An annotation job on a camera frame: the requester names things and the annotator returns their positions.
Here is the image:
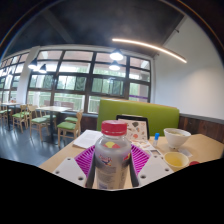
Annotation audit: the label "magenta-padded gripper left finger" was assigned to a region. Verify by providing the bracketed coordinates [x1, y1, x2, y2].
[52, 144, 98, 189]

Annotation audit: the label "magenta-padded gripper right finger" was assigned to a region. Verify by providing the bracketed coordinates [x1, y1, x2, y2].
[128, 143, 175, 188]

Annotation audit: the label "red-capped clear drink bottle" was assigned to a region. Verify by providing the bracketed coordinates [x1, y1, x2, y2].
[93, 120, 133, 191]

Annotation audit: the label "small white flat device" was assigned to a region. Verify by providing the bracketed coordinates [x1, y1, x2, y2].
[148, 149, 164, 158]

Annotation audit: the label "small blue-capped white bottle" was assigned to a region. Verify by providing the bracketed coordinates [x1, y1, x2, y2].
[152, 132, 161, 148]

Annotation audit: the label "white paper sheets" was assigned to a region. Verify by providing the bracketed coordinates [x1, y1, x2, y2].
[72, 129, 104, 150]

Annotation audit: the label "white ceramic bowl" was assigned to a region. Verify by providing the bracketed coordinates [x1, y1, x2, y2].
[163, 127, 192, 150]

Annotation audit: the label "black-framed tablet with pictures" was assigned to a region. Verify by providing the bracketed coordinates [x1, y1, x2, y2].
[115, 114, 150, 143]

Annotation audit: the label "group of green-seated wooden chairs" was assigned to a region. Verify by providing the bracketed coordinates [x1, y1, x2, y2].
[0, 103, 84, 148]

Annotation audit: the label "green upholstered bench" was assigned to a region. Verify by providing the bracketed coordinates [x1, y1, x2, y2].
[96, 98, 181, 137]

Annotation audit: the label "light wooden dining table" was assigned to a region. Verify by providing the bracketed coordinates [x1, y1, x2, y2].
[0, 101, 23, 131]
[35, 105, 73, 144]

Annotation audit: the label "group of dark pendant lamps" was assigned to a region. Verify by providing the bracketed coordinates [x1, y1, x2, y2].
[27, 49, 125, 75]

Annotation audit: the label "long curved linear light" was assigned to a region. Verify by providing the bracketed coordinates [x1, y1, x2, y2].
[111, 37, 188, 64]

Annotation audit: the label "white mug with yellow handle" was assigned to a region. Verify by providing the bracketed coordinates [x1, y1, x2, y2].
[163, 151, 190, 173]

